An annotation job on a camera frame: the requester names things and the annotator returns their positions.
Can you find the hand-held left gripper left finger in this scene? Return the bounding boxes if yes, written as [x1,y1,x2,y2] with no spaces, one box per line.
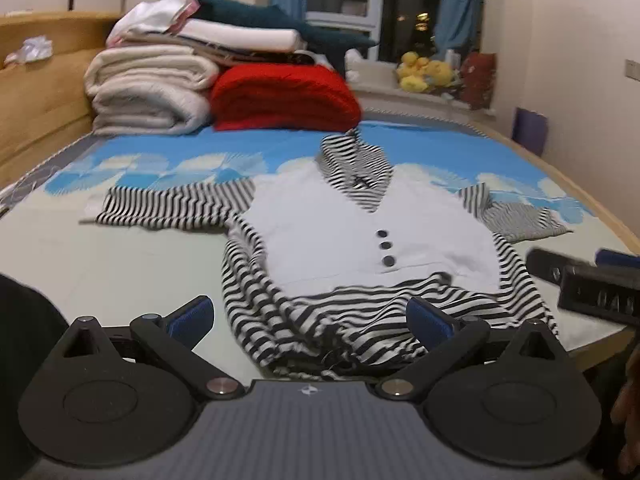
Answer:
[49,296,247,402]

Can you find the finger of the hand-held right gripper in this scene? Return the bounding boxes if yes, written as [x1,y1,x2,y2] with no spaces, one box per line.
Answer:
[593,248,640,271]
[526,246,569,287]

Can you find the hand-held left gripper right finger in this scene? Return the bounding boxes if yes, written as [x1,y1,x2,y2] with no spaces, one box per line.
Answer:
[375,297,569,403]

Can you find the black white striped small garment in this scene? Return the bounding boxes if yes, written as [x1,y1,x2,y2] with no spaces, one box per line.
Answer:
[80,127,573,381]

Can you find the blue cloud printed bed mat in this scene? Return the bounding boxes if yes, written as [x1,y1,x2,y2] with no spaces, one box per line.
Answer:
[0,109,640,377]

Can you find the person's dark clothing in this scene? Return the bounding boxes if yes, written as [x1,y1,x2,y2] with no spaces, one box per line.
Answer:
[0,274,640,480]

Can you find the red brown plush toy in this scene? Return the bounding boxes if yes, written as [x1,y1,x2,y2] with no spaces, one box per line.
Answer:
[459,51,499,112]

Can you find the white window sill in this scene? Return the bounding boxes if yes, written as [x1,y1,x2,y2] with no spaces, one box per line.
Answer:
[350,57,497,117]

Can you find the yellow plush toy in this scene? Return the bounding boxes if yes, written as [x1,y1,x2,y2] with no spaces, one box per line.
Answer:
[396,51,457,94]

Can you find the cream folded blanket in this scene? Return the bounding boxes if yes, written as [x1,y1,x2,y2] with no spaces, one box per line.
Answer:
[82,44,222,137]

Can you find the red folded blanket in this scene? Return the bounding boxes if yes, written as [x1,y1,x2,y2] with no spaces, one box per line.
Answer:
[209,63,363,133]

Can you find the white soft object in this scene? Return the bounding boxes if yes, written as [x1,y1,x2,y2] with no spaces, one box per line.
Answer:
[345,50,382,82]

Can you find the beige folded cloth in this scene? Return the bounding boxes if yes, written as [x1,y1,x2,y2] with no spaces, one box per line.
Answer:
[120,30,261,69]

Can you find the white folded cloth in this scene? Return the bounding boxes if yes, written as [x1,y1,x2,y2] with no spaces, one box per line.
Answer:
[176,18,307,54]

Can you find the teal knitted cloth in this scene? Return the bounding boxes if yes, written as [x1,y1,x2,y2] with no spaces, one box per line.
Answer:
[194,0,379,77]

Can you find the crumpled white plastic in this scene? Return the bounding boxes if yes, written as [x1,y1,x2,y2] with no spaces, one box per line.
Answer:
[4,35,54,67]

